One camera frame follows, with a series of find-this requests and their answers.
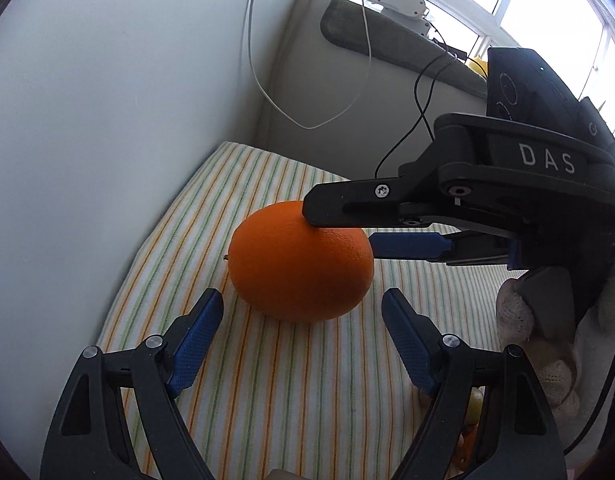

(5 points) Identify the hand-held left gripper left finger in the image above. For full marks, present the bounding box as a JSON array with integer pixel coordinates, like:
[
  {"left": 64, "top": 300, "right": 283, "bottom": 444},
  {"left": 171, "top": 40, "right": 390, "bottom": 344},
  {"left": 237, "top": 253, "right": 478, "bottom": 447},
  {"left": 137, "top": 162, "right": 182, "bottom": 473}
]
[{"left": 40, "top": 287, "right": 224, "bottom": 480}]

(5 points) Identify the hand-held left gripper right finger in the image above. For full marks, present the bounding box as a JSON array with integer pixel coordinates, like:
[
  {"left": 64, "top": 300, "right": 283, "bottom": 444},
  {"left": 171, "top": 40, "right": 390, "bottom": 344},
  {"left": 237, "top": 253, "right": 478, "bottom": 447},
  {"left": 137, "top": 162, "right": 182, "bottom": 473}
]
[{"left": 381, "top": 287, "right": 568, "bottom": 480}]

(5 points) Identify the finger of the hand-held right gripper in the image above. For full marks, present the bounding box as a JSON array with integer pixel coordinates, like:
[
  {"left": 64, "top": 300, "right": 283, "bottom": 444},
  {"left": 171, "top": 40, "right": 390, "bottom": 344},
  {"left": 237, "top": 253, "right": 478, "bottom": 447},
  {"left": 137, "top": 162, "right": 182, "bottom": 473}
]
[
  {"left": 367, "top": 229, "right": 511, "bottom": 267},
  {"left": 302, "top": 144, "right": 477, "bottom": 230}
]

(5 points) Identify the orange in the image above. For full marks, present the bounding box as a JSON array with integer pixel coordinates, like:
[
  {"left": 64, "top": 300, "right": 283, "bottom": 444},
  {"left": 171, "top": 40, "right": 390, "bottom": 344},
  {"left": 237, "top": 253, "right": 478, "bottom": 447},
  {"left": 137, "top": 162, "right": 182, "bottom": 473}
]
[
  {"left": 228, "top": 201, "right": 375, "bottom": 323},
  {"left": 460, "top": 427, "right": 481, "bottom": 468}
]

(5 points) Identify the green pear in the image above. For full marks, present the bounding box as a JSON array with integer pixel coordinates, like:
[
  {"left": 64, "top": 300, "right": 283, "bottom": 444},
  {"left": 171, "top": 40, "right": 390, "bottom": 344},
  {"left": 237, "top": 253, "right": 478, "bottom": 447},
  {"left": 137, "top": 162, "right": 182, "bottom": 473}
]
[{"left": 466, "top": 389, "right": 485, "bottom": 423}]

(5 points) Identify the person's right hand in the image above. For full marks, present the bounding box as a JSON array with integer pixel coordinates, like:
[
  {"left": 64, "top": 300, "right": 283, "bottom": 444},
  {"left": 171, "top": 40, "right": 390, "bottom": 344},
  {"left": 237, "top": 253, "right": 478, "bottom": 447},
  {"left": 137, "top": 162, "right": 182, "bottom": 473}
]
[{"left": 496, "top": 260, "right": 615, "bottom": 453}]

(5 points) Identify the striped cloth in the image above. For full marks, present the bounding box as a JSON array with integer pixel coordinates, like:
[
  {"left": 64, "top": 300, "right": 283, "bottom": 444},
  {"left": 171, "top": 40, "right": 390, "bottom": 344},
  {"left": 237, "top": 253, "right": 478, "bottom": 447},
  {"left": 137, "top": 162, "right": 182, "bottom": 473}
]
[{"left": 95, "top": 141, "right": 518, "bottom": 480}]

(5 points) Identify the grey cushion pad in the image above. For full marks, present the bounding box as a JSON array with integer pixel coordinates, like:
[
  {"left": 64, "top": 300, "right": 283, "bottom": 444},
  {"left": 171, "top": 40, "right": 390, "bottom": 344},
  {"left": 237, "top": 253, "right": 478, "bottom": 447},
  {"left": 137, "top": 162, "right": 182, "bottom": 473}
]
[{"left": 320, "top": 0, "right": 491, "bottom": 98}]

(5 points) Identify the white cable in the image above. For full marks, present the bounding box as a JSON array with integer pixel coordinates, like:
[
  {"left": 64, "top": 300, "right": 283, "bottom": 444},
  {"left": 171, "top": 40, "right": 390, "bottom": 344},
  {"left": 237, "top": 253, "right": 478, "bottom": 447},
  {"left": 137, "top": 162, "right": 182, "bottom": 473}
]
[{"left": 248, "top": 0, "right": 373, "bottom": 131}]

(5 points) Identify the black cable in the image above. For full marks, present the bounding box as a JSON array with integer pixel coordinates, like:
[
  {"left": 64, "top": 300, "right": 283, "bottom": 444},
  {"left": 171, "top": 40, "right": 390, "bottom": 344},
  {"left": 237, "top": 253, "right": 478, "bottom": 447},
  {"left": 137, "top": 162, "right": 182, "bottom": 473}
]
[{"left": 375, "top": 50, "right": 461, "bottom": 181}]

